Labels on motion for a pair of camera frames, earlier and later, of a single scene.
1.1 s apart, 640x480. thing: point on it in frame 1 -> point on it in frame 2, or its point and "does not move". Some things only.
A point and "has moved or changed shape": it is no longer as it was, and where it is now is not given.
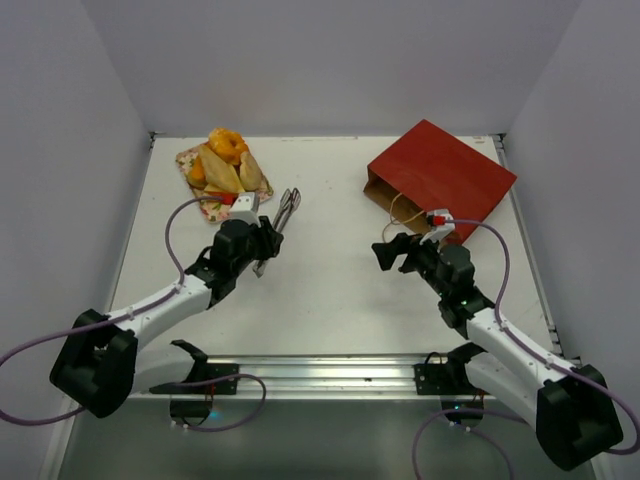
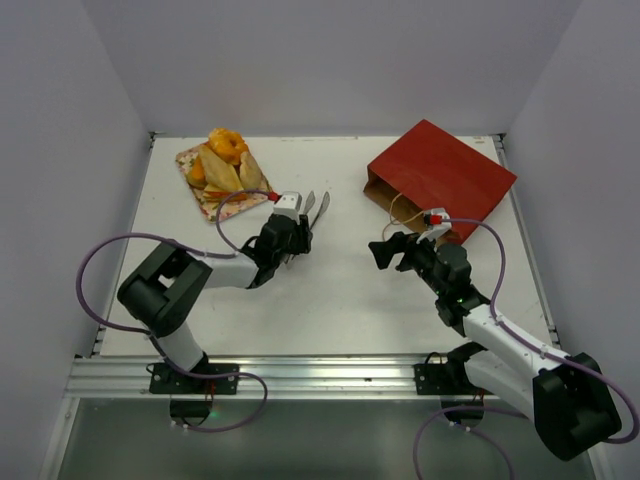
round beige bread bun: x=251 y=175 does not move
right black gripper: x=412 y=256 does not move
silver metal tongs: x=288 y=202 has moved or changed shape
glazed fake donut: x=228 y=144 does not move
